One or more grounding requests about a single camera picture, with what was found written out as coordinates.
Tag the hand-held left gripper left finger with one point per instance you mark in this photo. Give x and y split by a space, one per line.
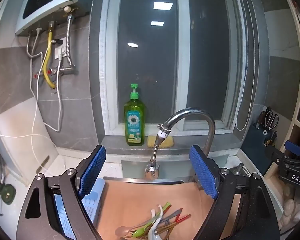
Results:
91 172

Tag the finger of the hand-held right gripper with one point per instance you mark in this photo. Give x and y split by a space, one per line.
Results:
293 148
275 153

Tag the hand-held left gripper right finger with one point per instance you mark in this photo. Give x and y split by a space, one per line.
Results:
205 172

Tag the blue plastic basket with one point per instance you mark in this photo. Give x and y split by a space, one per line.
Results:
90 205

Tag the pile of colour-tipped chopsticks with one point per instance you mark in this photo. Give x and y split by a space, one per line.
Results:
182 218

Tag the white plastic spoon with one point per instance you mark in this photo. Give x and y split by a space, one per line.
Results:
153 213
157 220

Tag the person's right hand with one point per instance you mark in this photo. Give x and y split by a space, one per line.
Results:
290 207

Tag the wooden shelf unit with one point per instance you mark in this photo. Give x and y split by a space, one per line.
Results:
297 130

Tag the dark blue knife block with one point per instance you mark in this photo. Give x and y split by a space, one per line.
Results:
255 150

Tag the stainless steel sink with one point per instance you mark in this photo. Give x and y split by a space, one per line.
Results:
170 168

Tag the black scissors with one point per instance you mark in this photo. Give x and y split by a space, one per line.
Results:
271 118

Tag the yellow sponge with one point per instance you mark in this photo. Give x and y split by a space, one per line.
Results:
162 142

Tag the chrome faucet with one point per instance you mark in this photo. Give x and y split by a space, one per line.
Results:
190 112

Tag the green dish soap bottle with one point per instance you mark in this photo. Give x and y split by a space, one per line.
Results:
134 120

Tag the white cutting board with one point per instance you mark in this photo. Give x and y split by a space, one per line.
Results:
17 135

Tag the green lid holder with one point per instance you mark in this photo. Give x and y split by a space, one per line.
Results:
6 193

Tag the metal pipe valve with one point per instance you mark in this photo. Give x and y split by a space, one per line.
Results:
62 70

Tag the black plug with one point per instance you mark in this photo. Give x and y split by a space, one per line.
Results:
57 41

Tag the window frame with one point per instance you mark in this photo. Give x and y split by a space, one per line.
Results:
107 80

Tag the white wall outlet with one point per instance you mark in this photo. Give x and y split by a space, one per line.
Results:
61 52

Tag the wall water heater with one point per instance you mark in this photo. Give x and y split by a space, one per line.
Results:
50 0

